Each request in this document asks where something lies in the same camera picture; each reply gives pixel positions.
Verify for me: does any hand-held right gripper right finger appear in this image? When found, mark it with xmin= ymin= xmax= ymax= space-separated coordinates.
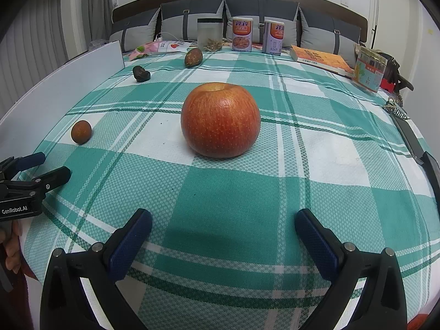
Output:
xmin=295 ymin=208 xmax=408 ymax=330

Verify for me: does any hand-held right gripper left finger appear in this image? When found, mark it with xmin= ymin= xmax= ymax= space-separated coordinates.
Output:
xmin=40 ymin=208 xmax=153 ymax=330

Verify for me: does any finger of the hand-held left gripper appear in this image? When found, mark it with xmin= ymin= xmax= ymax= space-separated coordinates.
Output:
xmin=0 ymin=152 xmax=46 ymax=181
xmin=7 ymin=166 xmax=72 ymax=197

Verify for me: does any dark orange small tangerine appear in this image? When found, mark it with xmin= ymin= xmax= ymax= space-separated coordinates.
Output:
xmin=71 ymin=120 xmax=93 ymax=145

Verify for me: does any dark wrinkled small fruit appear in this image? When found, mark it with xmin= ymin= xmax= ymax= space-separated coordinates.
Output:
xmin=132 ymin=65 xmax=152 ymax=82

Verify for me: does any red apple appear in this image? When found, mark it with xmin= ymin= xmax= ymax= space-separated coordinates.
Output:
xmin=180 ymin=82 xmax=261 ymax=159

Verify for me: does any brown oval avocado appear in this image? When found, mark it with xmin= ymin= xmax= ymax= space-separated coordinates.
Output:
xmin=184 ymin=48 xmax=203 ymax=67

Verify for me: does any person's left hand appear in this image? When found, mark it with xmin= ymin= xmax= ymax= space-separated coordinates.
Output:
xmin=0 ymin=220 xmax=23 ymax=276

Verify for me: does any white board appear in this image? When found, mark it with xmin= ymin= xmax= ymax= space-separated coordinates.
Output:
xmin=0 ymin=40 xmax=125 ymax=128

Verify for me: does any green white plaid cloth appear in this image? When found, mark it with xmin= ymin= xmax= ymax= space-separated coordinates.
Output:
xmin=21 ymin=46 xmax=440 ymax=330

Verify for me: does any grey curtain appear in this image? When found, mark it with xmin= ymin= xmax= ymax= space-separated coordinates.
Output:
xmin=0 ymin=0 xmax=112 ymax=107

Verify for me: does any black flat strip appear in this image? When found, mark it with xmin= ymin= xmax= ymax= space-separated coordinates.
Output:
xmin=390 ymin=115 xmax=427 ymax=166

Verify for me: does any pink floral packet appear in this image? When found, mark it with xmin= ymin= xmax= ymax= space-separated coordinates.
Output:
xmin=129 ymin=41 xmax=162 ymax=62

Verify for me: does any zebra striped clip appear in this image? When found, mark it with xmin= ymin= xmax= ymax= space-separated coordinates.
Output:
xmin=382 ymin=98 xmax=411 ymax=121

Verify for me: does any grey cushion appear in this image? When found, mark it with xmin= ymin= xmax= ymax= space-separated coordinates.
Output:
xmin=298 ymin=7 xmax=361 ymax=67
xmin=109 ymin=7 xmax=161 ymax=54
xmin=160 ymin=0 xmax=227 ymax=43
xmin=223 ymin=0 xmax=300 ymax=42

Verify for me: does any pink snack packet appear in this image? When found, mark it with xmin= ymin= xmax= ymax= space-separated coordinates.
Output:
xmin=156 ymin=40 xmax=189 ymax=54

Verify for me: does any clear plastic labelled container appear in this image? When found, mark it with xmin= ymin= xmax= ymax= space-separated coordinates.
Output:
xmin=352 ymin=46 xmax=388 ymax=93

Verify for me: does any orange book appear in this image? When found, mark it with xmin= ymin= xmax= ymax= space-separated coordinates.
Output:
xmin=289 ymin=45 xmax=356 ymax=78

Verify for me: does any black bag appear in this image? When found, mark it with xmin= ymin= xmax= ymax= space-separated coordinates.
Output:
xmin=375 ymin=53 xmax=415 ymax=93

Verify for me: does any clear jar with black lid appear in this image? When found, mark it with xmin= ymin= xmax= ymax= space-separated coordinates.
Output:
xmin=197 ymin=18 xmax=223 ymax=53

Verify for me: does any white orange food tin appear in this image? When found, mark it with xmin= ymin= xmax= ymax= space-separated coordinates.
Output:
xmin=232 ymin=16 xmax=254 ymax=52
xmin=262 ymin=16 xmax=287 ymax=55

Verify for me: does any white cable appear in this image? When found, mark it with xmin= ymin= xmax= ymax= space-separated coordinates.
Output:
xmin=155 ymin=32 xmax=188 ymax=47

